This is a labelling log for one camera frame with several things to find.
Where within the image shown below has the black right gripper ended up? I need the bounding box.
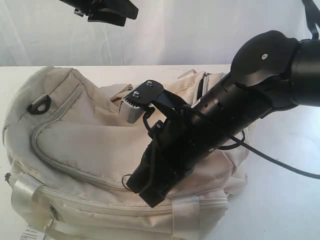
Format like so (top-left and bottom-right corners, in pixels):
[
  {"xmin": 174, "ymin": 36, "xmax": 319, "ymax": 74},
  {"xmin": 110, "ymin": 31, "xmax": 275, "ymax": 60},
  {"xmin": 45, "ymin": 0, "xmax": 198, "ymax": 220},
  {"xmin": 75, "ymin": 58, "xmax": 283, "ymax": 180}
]
[{"xmin": 126, "ymin": 117, "xmax": 200, "ymax": 208}]

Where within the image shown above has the white paper label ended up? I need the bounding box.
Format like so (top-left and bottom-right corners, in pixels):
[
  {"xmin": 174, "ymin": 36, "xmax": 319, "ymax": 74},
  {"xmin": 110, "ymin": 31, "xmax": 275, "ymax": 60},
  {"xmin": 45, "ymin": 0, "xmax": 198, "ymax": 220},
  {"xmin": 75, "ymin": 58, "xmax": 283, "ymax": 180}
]
[{"xmin": 19, "ymin": 221, "xmax": 47, "ymax": 240}]

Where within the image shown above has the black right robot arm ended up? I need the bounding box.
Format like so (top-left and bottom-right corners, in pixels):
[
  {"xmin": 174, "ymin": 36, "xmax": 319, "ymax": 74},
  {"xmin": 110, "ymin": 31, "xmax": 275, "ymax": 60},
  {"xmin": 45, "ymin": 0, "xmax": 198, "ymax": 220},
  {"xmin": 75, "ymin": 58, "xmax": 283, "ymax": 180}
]
[{"xmin": 123, "ymin": 30, "xmax": 320, "ymax": 207}]

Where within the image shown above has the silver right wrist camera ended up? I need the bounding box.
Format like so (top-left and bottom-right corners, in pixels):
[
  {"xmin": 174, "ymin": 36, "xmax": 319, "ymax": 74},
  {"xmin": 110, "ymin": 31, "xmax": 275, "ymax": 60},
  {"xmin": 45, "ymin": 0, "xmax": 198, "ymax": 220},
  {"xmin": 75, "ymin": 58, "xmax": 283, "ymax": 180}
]
[{"xmin": 118, "ymin": 80, "xmax": 165, "ymax": 124}]

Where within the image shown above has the beige duffel bag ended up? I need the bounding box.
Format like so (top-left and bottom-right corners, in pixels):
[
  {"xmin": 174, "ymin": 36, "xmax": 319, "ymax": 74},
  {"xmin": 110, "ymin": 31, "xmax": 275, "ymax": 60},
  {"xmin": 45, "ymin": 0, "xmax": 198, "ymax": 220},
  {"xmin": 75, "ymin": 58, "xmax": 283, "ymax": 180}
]
[{"xmin": 2, "ymin": 67, "xmax": 249, "ymax": 240}]

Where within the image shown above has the white backdrop curtain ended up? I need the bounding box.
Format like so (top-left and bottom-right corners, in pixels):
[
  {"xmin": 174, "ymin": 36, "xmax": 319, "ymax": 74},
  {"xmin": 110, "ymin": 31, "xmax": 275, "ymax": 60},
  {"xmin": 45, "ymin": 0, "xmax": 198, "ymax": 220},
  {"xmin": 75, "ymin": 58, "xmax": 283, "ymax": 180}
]
[{"xmin": 0, "ymin": 0, "xmax": 311, "ymax": 66}]

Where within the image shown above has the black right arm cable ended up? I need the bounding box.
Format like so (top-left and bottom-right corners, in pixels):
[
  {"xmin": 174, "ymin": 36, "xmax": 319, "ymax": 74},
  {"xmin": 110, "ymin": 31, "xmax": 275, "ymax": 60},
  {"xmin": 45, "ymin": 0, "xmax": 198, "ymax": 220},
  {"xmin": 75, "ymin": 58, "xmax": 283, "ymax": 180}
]
[{"xmin": 217, "ymin": 129, "xmax": 320, "ymax": 180}]

